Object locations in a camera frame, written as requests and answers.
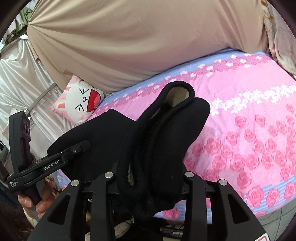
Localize black pants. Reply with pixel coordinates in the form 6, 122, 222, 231
46, 81, 211, 241

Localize person's left hand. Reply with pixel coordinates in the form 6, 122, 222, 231
18, 179, 56, 219

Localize pink floral bed sheet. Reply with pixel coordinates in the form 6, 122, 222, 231
53, 48, 296, 225

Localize silver satin curtain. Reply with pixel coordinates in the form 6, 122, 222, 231
1, 39, 73, 158

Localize white cat face pillow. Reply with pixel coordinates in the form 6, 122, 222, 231
51, 75, 105, 126

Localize beige curtain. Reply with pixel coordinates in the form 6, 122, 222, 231
27, 0, 268, 93

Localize grey plush blanket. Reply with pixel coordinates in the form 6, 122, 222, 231
261, 1, 295, 77

